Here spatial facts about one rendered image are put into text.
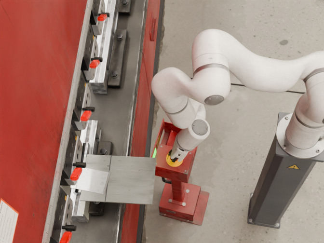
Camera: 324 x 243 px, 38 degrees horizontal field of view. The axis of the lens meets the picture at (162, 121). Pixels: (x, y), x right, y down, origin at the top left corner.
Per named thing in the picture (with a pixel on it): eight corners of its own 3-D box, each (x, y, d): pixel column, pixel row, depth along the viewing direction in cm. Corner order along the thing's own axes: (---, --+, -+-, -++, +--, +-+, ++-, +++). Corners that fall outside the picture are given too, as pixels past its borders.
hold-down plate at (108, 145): (103, 216, 180) (101, 213, 178) (89, 215, 181) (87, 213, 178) (113, 144, 194) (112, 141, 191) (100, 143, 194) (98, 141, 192)
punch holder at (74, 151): (76, 187, 154) (64, 169, 140) (51, 186, 155) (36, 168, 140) (83, 145, 161) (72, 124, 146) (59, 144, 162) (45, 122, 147)
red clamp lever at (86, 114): (87, 117, 150) (95, 105, 158) (75, 116, 150) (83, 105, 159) (88, 122, 150) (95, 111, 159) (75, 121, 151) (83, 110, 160)
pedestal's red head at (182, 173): (187, 183, 207) (187, 168, 191) (153, 175, 210) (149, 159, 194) (198, 143, 215) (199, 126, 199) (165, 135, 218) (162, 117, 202)
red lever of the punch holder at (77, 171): (78, 176, 141) (86, 161, 150) (64, 176, 141) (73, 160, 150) (78, 182, 141) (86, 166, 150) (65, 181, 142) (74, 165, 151)
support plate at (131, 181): (152, 205, 169) (152, 204, 169) (80, 200, 172) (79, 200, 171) (156, 158, 177) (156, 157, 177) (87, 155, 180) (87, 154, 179)
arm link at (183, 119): (165, 69, 156) (187, 110, 182) (158, 113, 149) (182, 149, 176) (192, 69, 153) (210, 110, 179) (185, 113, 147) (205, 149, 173)
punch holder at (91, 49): (93, 82, 172) (84, 57, 158) (70, 82, 173) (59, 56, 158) (99, 48, 179) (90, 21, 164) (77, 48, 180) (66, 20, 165)
